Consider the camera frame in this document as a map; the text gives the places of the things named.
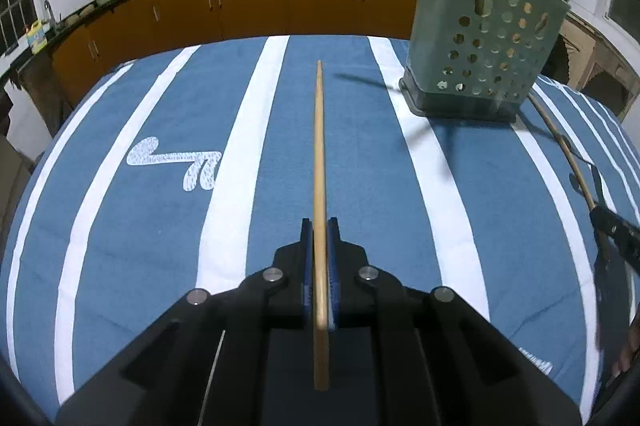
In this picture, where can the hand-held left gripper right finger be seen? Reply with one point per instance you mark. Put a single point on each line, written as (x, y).
(334, 266)

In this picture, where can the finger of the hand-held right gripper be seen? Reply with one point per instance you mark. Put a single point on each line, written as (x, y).
(615, 228)

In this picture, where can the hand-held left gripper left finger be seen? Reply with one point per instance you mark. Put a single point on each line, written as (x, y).
(304, 266)

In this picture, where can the wooden chopstick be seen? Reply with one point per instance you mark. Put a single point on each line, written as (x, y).
(319, 146)
(572, 158)

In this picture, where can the green perforated chopstick holder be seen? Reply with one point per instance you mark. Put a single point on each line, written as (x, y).
(450, 6)

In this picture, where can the blue white striped tablecloth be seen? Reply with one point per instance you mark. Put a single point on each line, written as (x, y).
(150, 256)

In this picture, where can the wooden furniture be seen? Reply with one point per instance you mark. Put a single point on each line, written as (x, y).
(590, 56)

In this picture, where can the cardboard box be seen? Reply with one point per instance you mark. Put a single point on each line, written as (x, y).
(10, 166)

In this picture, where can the yellow detergent bottle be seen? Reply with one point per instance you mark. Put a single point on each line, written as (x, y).
(37, 37)

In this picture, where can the metal faucet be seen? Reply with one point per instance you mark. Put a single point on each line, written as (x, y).
(49, 13)

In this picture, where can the barred window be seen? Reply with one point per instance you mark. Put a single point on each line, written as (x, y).
(12, 6)

